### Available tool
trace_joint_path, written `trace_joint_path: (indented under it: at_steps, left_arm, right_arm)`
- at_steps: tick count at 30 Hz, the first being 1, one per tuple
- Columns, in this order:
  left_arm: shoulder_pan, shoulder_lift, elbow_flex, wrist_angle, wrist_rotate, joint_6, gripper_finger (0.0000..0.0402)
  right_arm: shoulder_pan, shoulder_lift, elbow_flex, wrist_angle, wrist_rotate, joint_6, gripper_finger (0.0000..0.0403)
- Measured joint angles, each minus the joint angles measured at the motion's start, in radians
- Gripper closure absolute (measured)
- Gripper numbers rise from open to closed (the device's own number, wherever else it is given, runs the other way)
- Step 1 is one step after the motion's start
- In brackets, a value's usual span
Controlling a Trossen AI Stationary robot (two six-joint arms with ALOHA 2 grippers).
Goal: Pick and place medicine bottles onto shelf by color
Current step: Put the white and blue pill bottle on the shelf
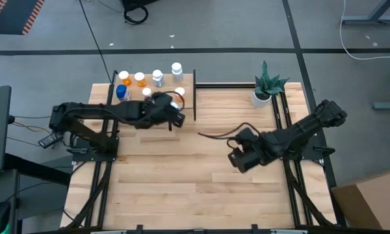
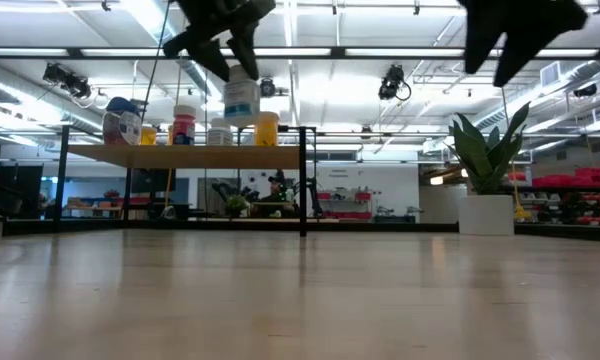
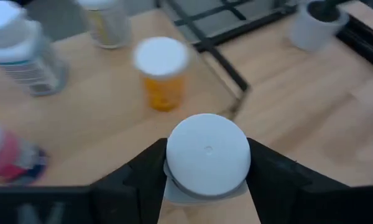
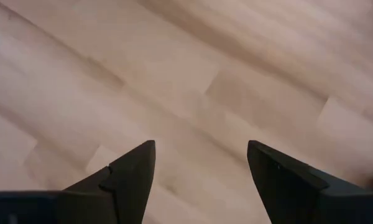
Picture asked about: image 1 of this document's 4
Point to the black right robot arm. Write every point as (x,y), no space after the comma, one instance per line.
(299,130)

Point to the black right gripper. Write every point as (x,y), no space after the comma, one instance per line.
(255,154)

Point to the grey metal desk leg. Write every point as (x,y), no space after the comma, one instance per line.
(370,20)

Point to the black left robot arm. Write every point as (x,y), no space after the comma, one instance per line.
(94,109)

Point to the cardboard box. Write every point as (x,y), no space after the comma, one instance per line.
(377,201)

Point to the amber pill bottle white cap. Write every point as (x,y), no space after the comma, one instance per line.
(139,79)
(180,91)
(124,78)

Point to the green plant in white pot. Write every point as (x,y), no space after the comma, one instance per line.
(261,99)

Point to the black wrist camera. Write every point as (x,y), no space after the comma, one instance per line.
(247,135)

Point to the blue-capped medicine bottle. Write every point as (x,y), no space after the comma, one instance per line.
(122,92)

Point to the black mat orange stripes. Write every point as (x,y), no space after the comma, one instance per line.
(13,16)

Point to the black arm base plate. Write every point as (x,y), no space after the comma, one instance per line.
(84,156)
(323,151)

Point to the black equipment base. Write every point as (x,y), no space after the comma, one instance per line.
(136,2)

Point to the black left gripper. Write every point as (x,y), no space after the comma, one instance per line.
(162,109)

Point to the black power adapter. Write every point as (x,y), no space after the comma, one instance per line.
(48,140)

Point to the black desk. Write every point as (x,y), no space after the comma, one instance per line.
(35,169)

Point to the pink medicine bottle white cap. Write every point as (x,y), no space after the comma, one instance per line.
(146,92)

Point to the grey metal foot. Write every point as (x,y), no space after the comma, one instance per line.
(388,105)

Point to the wooden shelf black metal legs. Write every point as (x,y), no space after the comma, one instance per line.
(135,95)

